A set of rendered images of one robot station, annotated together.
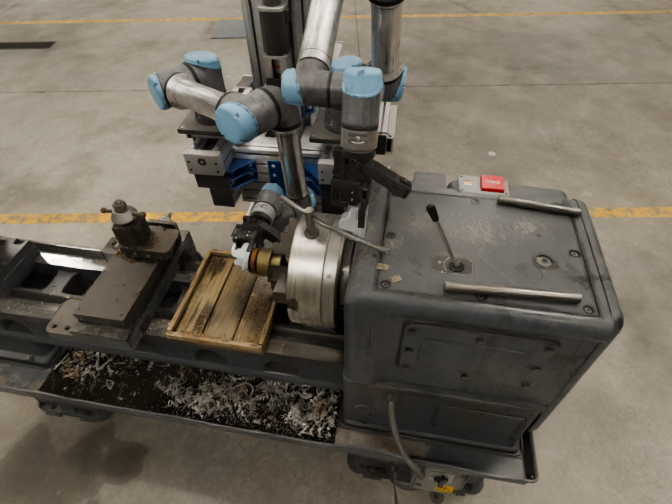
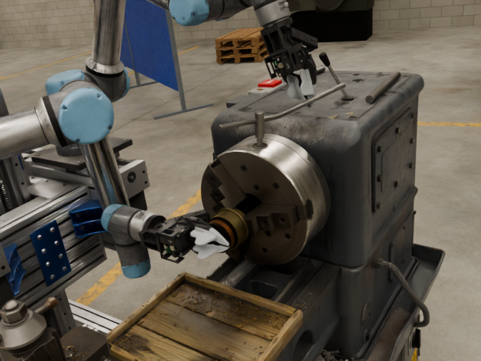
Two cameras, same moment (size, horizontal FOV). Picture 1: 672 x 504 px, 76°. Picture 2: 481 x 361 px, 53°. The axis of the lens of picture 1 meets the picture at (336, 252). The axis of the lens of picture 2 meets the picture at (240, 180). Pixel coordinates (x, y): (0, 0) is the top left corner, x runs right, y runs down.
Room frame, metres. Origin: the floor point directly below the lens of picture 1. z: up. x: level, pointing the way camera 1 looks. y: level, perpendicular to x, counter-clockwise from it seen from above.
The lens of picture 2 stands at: (0.37, 1.05, 1.64)
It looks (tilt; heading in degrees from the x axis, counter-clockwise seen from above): 24 degrees down; 296
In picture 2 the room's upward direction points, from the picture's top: 7 degrees counter-clockwise
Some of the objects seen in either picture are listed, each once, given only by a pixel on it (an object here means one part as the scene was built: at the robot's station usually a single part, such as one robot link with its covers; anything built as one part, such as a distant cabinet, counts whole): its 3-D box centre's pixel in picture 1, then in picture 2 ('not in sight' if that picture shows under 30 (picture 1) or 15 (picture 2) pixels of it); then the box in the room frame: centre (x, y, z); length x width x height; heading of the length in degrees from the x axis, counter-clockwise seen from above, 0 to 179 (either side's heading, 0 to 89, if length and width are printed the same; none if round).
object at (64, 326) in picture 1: (124, 279); not in sight; (0.93, 0.71, 0.90); 0.47 x 0.30 x 0.06; 169
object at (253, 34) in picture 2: not in sight; (248, 44); (4.03, -7.49, 0.22); 1.25 x 0.86 x 0.44; 92
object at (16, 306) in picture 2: (118, 204); (13, 309); (1.00, 0.65, 1.17); 0.04 x 0.04 x 0.03
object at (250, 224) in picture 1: (252, 233); (170, 236); (0.95, 0.26, 1.08); 0.12 x 0.09 x 0.08; 169
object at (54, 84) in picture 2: (346, 79); (70, 94); (1.43, -0.05, 1.33); 0.13 x 0.12 x 0.14; 79
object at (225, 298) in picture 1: (233, 297); (202, 332); (0.86, 0.34, 0.89); 0.36 x 0.30 x 0.04; 169
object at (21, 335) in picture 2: (123, 212); (18, 325); (1.00, 0.65, 1.13); 0.08 x 0.08 x 0.03
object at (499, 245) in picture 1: (461, 285); (323, 152); (0.74, -0.35, 1.06); 0.59 x 0.48 x 0.39; 79
